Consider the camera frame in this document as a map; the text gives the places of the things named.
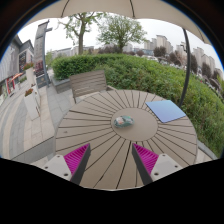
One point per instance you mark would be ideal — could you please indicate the translucent green computer mouse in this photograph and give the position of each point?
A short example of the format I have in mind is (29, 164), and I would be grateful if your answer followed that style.
(123, 121)

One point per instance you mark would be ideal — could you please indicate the grey storefront building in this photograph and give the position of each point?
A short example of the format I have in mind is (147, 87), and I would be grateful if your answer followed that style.
(13, 60)

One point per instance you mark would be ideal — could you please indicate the blue rectangular mouse pad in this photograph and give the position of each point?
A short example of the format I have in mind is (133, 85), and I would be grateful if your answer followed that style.
(165, 110)

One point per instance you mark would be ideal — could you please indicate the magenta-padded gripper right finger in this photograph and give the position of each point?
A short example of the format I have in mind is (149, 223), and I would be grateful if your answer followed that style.
(164, 166)

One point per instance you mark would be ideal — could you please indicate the beige patio umbrella canopy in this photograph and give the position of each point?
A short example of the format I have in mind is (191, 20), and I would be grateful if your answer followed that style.
(100, 7)

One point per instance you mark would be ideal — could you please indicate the thin-trunked leaning tree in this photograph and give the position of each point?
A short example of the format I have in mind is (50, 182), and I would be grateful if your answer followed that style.
(80, 36)

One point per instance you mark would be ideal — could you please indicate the distant apartment buildings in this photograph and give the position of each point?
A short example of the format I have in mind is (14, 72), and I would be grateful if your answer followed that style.
(161, 41)

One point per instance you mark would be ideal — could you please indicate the tall grey sign pillar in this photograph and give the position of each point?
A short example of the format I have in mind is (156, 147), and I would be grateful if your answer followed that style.
(40, 50)

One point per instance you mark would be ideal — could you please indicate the grey slatted wooden chair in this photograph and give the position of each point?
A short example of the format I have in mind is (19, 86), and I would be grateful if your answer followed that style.
(87, 82)

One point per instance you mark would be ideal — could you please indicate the round-crowned green tree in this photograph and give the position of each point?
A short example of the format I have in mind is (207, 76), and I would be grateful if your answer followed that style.
(120, 30)

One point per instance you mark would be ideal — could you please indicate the dark curved umbrella pole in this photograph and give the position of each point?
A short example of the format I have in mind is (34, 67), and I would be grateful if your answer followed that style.
(188, 66)

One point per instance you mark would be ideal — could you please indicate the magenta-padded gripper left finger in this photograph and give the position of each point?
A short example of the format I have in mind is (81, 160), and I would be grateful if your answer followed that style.
(60, 166)

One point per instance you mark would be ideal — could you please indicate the white planter with red flowers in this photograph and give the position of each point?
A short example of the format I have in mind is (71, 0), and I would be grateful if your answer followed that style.
(31, 105)

